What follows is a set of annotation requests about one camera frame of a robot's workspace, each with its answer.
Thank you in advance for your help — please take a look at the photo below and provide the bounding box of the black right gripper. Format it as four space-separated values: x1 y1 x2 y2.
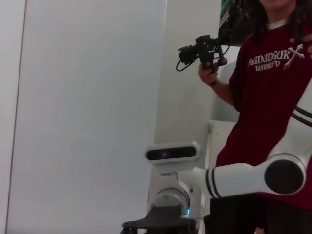
121 204 197 234

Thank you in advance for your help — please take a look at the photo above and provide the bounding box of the black handheld teleoperation controller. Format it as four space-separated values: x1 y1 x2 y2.
176 35 231 85
289 6 312 46

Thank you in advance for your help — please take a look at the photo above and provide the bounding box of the person's right forearm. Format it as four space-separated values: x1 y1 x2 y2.
210 78 242 107

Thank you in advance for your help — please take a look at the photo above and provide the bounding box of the person's right hand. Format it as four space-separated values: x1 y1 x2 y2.
197 62 219 86

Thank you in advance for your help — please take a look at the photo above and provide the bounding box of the person's left hand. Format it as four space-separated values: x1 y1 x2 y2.
304 33 312 59

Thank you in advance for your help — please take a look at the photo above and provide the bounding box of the person in red t-shirt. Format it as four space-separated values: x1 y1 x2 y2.
215 0 312 234

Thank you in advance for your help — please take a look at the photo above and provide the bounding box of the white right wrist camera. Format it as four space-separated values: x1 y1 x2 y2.
145 141 202 181

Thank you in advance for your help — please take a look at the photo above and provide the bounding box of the dark wall poster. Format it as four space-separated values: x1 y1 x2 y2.
218 0 260 47

